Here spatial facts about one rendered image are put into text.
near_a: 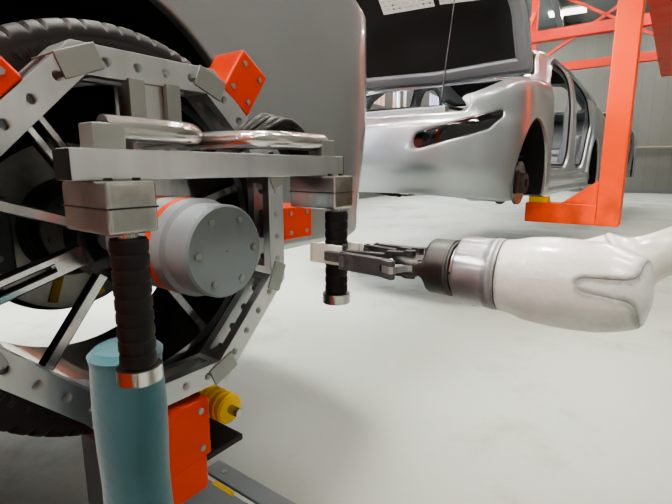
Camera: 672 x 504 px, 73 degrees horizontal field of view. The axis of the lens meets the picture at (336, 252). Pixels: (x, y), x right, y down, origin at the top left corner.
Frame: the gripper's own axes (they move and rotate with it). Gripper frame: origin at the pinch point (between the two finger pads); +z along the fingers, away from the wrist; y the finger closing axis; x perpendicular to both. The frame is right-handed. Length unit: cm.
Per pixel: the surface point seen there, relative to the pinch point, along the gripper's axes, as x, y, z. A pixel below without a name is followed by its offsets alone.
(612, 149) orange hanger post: 26, 344, -2
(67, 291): -11, -19, 51
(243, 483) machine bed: -75, 20, 47
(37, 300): -11, -24, 51
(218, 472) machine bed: -75, 19, 57
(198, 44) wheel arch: 38, 8, 41
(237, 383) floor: -83, 71, 108
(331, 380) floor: -83, 98, 75
